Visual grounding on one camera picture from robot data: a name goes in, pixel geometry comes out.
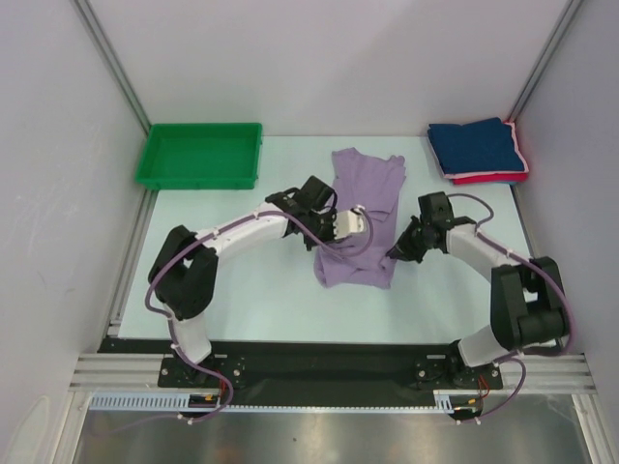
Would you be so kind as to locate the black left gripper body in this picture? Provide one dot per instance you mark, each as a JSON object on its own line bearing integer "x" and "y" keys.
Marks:
{"x": 321, "y": 225}

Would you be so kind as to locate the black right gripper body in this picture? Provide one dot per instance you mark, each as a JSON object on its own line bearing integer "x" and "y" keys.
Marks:
{"x": 414, "y": 242}

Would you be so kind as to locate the purple t shirt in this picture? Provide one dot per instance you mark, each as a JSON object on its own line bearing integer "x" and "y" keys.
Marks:
{"x": 374, "y": 184}

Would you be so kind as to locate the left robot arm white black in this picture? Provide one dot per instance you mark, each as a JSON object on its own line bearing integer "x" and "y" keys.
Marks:
{"x": 183, "y": 277}

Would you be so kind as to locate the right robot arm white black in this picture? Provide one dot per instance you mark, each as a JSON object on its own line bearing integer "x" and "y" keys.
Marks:
{"x": 528, "y": 310}

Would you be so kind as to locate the pink folded shirt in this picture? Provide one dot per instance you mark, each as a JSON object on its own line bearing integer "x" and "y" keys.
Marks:
{"x": 488, "y": 173}

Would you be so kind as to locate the navy blue folded shirt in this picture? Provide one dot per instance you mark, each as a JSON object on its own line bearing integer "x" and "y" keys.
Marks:
{"x": 476, "y": 146}

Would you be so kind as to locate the red folded shirt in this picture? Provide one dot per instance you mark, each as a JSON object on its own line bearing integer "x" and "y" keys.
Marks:
{"x": 495, "y": 157}

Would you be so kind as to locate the green plastic tray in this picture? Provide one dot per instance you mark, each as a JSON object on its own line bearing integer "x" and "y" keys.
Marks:
{"x": 218, "y": 156}

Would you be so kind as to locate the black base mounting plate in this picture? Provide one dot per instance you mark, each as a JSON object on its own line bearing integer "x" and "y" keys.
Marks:
{"x": 282, "y": 374}

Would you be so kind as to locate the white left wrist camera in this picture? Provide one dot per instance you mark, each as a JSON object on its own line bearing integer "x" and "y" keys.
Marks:
{"x": 350, "y": 223}

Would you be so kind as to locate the aluminium frame front rail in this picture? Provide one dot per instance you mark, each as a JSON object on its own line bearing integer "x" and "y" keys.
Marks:
{"x": 140, "y": 373}

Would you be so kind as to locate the right aluminium corner post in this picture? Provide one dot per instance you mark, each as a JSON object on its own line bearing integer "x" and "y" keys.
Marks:
{"x": 559, "y": 33}

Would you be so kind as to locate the aluminium corner post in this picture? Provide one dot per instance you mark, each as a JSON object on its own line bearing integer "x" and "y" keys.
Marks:
{"x": 559, "y": 33}
{"x": 101, "y": 41}

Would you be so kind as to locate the left aluminium corner post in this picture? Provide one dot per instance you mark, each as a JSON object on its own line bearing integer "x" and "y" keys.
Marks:
{"x": 101, "y": 41}

